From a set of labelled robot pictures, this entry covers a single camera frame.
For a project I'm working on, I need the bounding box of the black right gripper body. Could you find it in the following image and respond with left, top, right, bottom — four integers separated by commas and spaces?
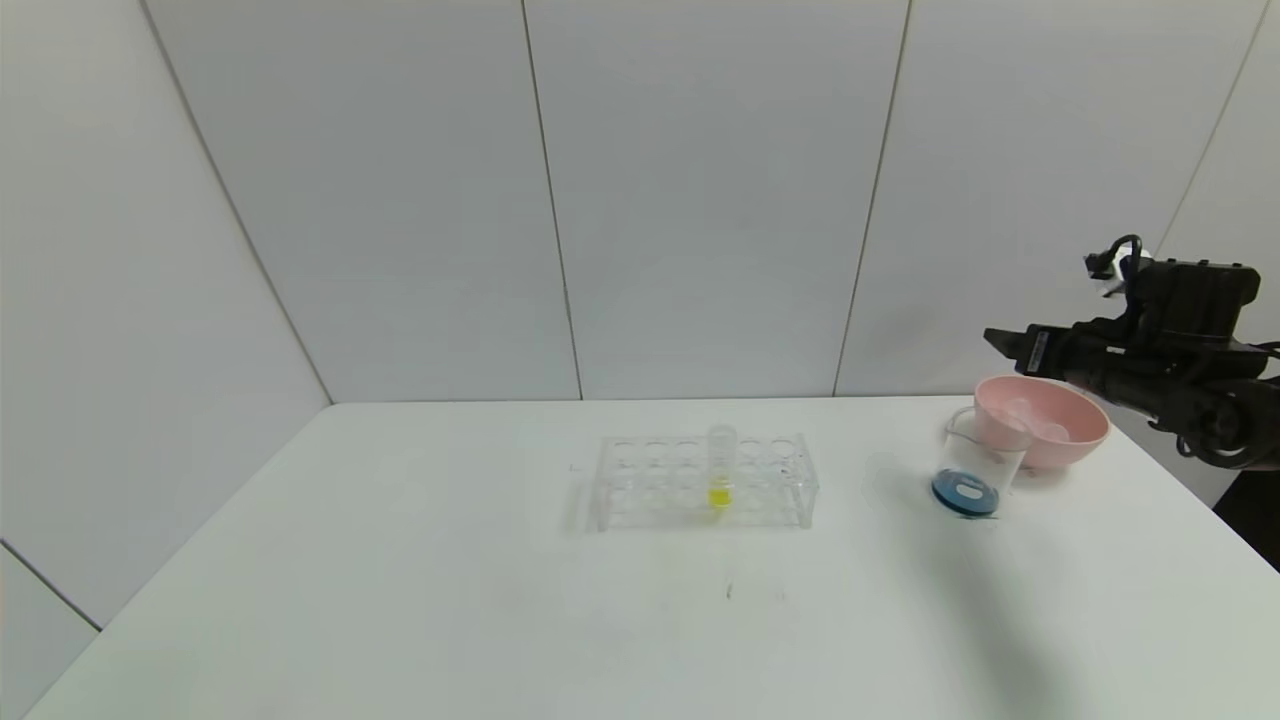
1022, 322, 1130, 394

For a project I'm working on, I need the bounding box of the yellow pigment test tube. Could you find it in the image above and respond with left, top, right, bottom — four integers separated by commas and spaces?
706, 424, 738, 510

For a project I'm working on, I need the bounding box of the clear plastic test tube rack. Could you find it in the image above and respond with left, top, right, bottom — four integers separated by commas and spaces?
590, 432, 819, 531

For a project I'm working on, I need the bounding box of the pink bowl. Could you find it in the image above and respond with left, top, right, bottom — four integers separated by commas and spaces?
972, 376, 1111, 471

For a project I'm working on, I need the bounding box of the clear glass beaker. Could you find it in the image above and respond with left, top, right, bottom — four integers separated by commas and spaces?
930, 407, 1029, 519

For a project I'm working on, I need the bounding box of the black cable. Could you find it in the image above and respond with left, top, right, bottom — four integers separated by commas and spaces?
1084, 235, 1147, 297

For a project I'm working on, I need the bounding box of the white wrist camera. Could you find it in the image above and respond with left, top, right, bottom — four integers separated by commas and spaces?
1108, 250, 1153, 299

